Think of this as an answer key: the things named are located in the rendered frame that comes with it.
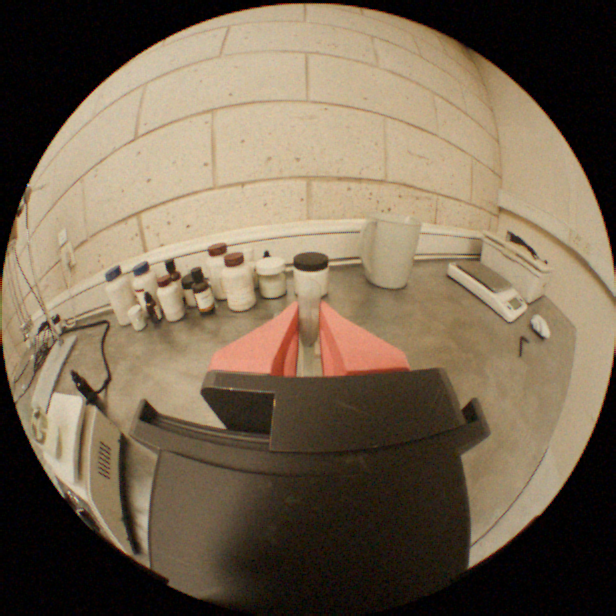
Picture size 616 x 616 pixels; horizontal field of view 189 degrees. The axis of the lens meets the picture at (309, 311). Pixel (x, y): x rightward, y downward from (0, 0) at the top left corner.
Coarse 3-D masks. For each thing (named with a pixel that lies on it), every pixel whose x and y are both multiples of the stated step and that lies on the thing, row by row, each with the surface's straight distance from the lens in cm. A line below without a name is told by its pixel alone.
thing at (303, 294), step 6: (306, 282) 11; (300, 288) 11; (306, 288) 11; (300, 294) 11; (306, 294) 11; (300, 300) 11; (306, 300) 11; (300, 306) 11; (306, 306) 11; (300, 312) 12; (306, 312) 11; (300, 318) 12; (306, 318) 12; (300, 324) 12; (306, 324) 12; (300, 330) 13; (306, 330) 12; (300, 336) 13; (306, 336) 12; (306, 342) 13
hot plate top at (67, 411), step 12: (60, 396) 35; (72, 396) 31; (60, 408) 33; (72, 408) 29; (84, 408) 28; (60, 420) 32; (72, 420) 28; (72, 432) 27; (72, 444) 27; (48, 456) 34; (72, 456) 27; (60, 468) 30; (72, 468) 27; (72, 480) 27
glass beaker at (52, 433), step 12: (24, 384) 30; (24, 396) 31; (24, 408) 26; (36, 408) 27; (24, 420) 26; (36, 420) 27; (48, 420) 28; (36, 432) 27; (48, 432) 27; (60, 432) 29; (48, 444) 27; (60, 444) 28; (60, 456) 28
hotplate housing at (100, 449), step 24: (96, 408) 29; (96, 432) 28; (120, 432) 32; (96, 456) 28; (120, 456) 31; (96, 480) 28; (120, 480) 31; (96, 504) 28; (120, 504) 30; (120, 528) 30
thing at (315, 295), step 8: (312, 280) 11; (312, 288) 11; (320, 288) 11; (312, 296) 11; (320, 296) 11; (312, 304) 11; (312, 312) 11; (312, 320) 12; (312, 328) 12; (312, 336) 13
